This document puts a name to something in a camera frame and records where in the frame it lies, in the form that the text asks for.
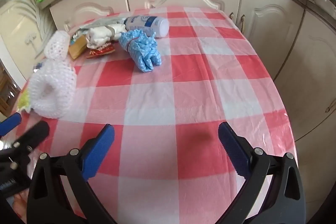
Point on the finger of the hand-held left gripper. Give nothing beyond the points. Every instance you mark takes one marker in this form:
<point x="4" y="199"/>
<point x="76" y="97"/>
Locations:
<point x="36" y="133"/>
<point x="9" y="125"/>

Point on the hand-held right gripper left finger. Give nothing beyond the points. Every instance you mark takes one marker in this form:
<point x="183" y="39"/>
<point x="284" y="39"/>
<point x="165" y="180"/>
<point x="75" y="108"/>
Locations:
<point x="101" y="145"/>

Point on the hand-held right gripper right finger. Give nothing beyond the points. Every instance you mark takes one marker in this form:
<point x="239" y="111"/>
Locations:
<point x="232" y="146"/>

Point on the yellow green scrubbing sponge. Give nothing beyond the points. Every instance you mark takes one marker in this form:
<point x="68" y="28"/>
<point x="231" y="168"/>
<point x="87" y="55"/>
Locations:
<point x="24" y="99"/>

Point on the large white foam fruit net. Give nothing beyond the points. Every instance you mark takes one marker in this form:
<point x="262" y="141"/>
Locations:
<point x="52" y="87"/>

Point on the red snack wrapper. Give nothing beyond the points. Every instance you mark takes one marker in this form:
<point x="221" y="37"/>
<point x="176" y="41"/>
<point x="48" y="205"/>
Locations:
<point x="101" y="51"/>

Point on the grey foil pouch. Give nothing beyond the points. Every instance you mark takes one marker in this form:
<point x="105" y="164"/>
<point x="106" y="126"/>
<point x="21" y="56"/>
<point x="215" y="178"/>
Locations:
<point x="107" y="21"/>

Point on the red white checked plastic tablecloth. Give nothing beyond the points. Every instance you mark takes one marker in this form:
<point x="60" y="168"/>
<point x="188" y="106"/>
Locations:
<point x="168" y="98"/>

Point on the small white foam fruit net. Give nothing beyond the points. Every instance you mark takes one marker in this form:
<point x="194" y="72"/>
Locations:
<point x="56" y="43"/>

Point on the yellow folded cloth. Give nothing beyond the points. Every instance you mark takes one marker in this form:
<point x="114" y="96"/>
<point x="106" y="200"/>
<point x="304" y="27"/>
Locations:
<point x="76" y="48"/>

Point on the blue dotted cloth bundle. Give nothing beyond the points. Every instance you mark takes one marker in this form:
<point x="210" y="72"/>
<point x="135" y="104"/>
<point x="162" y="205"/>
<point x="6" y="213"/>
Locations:
<point x="141" y="49"/>

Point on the white cloth bundle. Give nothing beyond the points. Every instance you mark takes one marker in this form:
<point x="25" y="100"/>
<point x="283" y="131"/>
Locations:
<point x="101" y="33"/>

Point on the white kitchen cabinet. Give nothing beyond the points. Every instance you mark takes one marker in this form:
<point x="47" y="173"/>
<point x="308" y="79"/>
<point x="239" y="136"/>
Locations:
<point x="275" y="37"/>

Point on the white bottle with blue label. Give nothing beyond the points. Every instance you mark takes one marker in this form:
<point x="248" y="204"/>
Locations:
<point x="149" y="24"/>

